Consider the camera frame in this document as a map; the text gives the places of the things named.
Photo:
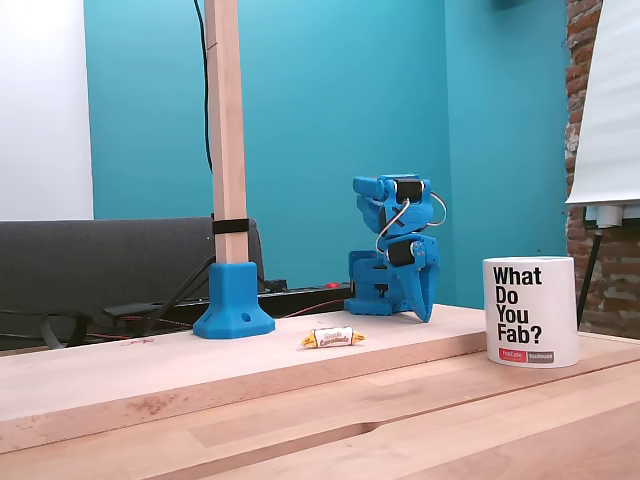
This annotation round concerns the dark grey sofa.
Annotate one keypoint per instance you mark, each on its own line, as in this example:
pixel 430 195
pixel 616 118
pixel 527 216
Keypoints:
pixel 100 265

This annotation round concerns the caramel sweet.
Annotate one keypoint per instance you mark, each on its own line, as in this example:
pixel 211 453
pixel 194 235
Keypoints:
pixel 332 337

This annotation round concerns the black flip chart leg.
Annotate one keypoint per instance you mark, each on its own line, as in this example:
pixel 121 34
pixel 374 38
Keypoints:
pixel 589 275

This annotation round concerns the flat black device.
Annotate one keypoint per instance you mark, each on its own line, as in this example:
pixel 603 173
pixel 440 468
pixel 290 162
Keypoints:
pixel 132 311

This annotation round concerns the black power strip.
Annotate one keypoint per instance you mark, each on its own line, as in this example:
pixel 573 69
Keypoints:
pixel 300 298

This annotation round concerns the wooden post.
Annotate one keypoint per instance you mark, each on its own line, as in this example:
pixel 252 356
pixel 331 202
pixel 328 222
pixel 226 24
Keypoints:
pixel 227 125

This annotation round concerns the blue post base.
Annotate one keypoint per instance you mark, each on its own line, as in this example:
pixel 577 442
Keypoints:
pixel 232 305

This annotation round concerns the white printed mug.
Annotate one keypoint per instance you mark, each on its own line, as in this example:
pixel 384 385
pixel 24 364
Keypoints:
pixel 555 310

